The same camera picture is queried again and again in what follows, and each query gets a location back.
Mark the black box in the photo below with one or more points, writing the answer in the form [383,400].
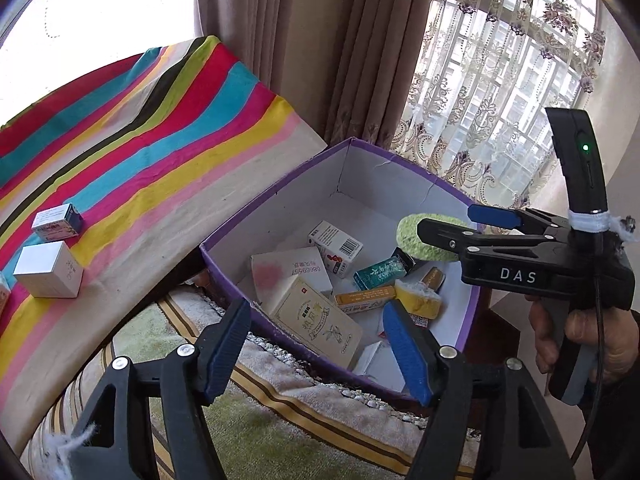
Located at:
[406,262]

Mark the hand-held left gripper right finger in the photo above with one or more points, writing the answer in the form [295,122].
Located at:
[405,355]

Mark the red white small box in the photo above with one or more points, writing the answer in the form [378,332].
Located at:
[419,322]

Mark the plain white box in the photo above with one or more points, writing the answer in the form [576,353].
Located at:
[50,270]

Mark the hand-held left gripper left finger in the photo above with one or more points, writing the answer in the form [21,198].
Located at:
[227,350]

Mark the white barcode box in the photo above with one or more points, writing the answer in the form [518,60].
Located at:
[335,247]

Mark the silver white box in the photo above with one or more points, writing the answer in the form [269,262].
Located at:
[385,362]

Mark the cream tea box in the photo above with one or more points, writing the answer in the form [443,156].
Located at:
[320,325]

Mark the large white pink box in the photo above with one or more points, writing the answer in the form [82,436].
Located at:
[285,272]

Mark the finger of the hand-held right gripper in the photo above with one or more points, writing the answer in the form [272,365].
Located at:
[492,215]
[445,240]

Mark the blue white small box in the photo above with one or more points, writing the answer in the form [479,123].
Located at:
[57,220]

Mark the round green sponge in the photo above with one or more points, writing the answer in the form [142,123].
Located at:
[407,235]

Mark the person's right hand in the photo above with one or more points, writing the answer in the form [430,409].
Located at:
[612,335]

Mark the striped colourful cloth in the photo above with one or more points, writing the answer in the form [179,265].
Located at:
[150,150]

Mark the striped beige green towel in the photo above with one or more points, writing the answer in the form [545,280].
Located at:
[260,430]

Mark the gold brown box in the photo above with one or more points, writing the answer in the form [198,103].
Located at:
[432,277]

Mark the yellow orange box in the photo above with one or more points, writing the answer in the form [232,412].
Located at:
[362,300]

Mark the purple cardboard box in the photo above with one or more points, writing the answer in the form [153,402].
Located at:
[300,200]

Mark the yellow sponge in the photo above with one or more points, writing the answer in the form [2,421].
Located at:
[417,302]

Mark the brown curtain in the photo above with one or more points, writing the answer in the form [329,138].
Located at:
[235,15]
[380,50]

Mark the embroidered lace curtain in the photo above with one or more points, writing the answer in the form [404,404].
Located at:
[500,85]

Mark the teal box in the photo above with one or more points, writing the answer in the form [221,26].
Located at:
[382,272]

